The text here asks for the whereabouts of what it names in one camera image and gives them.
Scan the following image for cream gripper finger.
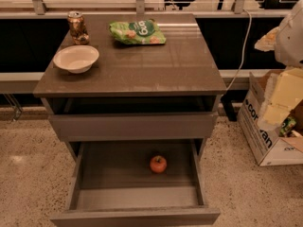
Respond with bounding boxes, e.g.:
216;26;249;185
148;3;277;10
255;27;278;52

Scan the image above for red apple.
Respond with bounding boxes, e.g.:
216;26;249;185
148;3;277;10
150;155;167;173

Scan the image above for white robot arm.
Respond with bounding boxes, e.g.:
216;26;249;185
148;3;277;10
255;0;303;68

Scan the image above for closed top drawer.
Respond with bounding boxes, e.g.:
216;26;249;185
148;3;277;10
49;113;217;142

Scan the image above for grey drawer cabinet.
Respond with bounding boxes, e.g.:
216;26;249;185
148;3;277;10
32;12;227;227

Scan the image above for open middle drawer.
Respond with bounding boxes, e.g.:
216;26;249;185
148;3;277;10
50;140;220;227

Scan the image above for cardboard corovan box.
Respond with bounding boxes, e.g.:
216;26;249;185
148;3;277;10
238;74;303;166

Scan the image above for green can in box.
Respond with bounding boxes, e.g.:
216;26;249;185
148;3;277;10
279;116;296;137

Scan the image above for green snack chip bag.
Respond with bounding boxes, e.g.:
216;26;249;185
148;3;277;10
109;19;167;44

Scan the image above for crushed gold soda can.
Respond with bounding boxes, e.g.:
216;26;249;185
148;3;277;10
67;10;89;45

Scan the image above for white ceramic bowl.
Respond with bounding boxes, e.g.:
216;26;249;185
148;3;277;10
53;45;99;74

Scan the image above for white power cable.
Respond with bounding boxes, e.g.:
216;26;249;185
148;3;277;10
225;9;254;92

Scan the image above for metal railing frame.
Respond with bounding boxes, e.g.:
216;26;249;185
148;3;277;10
0;0;303;19

